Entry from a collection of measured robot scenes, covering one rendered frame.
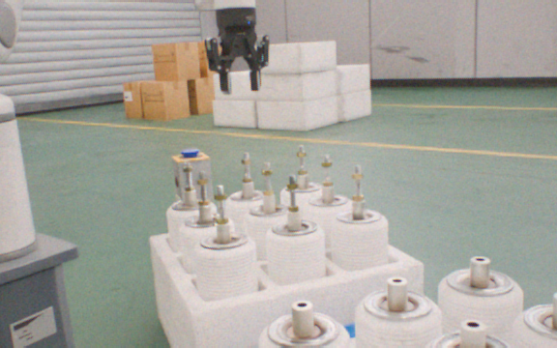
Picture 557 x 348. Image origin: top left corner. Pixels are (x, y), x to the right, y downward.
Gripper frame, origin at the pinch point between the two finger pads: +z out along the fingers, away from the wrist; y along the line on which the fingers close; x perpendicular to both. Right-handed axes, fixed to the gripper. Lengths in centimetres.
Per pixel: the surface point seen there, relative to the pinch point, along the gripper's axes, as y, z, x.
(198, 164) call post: -1.5, 17.0, 15.1
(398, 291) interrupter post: -20, 20, -52
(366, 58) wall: 451, 16, 350
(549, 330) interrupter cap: -15, 22, -66
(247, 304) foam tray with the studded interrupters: -21.4, 29.6, -25.5
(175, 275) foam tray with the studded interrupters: -23.3, 29.1, -8.7
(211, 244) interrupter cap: -21.9, 21.7, -18.2
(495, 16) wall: 474, -19, 207
